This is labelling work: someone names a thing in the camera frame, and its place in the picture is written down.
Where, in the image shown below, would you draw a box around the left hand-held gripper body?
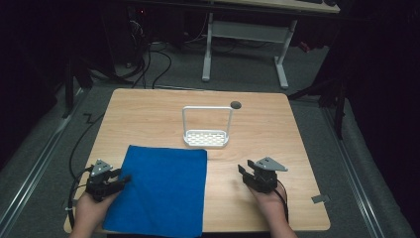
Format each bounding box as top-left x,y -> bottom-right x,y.
84,159 -> 125,203

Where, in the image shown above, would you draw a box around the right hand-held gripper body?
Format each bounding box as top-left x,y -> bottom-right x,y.
242,156 -> 289,194

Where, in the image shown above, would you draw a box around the blue cloth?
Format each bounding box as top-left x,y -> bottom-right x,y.
102,144 -> 209,238

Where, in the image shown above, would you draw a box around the person's right hand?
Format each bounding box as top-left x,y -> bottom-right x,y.
250,182 -> 289,226

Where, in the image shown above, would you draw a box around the person's left hand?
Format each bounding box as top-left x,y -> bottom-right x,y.
74,190 -> 119,232

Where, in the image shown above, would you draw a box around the grey tape piece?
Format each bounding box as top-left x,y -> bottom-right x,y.
310,193 -> 331,204

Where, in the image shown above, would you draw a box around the black metal stand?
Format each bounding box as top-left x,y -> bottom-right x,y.
286,73 -> 349,141
61,54 -> 94,120

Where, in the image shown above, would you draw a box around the white-legged desk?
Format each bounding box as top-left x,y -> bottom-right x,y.
200,0 -> 342,90

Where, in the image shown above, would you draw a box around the dark computer tower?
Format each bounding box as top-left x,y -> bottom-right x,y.
126,5 -> 151,68

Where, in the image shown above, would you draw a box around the right hand-held gripper cable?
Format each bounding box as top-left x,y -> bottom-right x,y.
272,179 -> 290,223

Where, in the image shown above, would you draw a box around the hand-held gripper cable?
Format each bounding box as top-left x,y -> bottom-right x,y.
64,166 -> 95,230
272,179 -> 290,223

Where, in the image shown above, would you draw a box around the left hand-held gripper cable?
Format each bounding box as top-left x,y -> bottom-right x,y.
64,166 -> 95,230

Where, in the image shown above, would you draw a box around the black floor cable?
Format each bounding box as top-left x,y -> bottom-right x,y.
68,112 -> 106,177

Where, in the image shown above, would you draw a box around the white rack with handle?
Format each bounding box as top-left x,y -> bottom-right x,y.
181,105 -> 234,149

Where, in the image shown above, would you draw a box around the metal floor rail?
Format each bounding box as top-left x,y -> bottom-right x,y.
320,106 -> 386,238
0,88 -> 87,230

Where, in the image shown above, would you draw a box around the bundle of black floor cables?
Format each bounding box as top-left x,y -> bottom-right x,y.
88,39 -> 173,90

